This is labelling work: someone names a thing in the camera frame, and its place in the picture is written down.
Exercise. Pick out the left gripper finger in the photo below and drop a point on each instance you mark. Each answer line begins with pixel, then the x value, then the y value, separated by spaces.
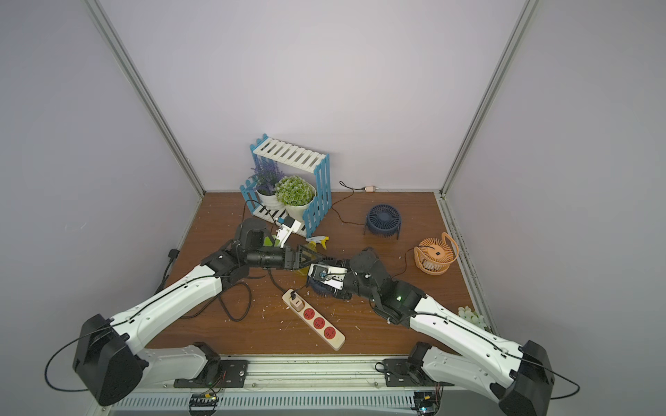
pixel 311 249
pixel 323 261

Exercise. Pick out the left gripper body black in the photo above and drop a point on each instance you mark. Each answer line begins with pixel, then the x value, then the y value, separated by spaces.
pixel 289 258

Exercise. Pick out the pink USB plug adapter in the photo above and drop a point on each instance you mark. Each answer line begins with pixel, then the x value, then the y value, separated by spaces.
pixel 296 302

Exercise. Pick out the beige power strip red sockets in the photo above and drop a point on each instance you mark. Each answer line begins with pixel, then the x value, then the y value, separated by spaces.
pixel 318 323

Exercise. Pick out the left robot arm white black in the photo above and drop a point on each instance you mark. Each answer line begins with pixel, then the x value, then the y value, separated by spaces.
pixel 107 356

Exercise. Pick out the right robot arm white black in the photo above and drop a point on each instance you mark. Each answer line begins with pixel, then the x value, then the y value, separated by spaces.
pixel 518 377

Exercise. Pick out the near dark blue desk fan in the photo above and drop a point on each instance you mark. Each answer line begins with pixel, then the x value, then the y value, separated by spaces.
pixel 323 289

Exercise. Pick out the dark blue desk fan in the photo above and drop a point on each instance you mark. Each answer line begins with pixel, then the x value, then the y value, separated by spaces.
pixel 323 289
pixel 384 221

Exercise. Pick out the far dark blue desk fan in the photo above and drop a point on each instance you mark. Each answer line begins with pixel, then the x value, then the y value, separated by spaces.
pixel 384 221

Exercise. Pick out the orange desk fan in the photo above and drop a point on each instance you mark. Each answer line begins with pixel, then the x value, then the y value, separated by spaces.
pixel 435 255

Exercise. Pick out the yellow spray bottle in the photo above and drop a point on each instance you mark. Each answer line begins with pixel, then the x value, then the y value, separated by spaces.
pixel 319 241

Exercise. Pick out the green potted plant white pot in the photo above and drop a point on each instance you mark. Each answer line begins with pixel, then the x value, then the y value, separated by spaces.
pixel 296 194

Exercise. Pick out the purple lavender potted plant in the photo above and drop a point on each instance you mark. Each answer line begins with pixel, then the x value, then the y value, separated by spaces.
pixel 268 174

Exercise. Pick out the blue white plant shelf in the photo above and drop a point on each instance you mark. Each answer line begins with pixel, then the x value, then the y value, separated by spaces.
pixel 293 160

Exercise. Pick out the white flower potted plant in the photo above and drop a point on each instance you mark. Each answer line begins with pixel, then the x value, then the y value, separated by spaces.
pixel 470 315

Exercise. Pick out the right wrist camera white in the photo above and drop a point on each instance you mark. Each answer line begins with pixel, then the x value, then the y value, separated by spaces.
pixel 328 275

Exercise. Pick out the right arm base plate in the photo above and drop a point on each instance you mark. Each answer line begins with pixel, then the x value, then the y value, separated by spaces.
pixel 398 372

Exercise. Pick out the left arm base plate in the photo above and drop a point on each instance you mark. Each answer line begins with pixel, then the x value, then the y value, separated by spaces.
pixel 218 374

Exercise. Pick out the aluminium front rail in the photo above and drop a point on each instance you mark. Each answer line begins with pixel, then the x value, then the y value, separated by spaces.
pixel 167 365

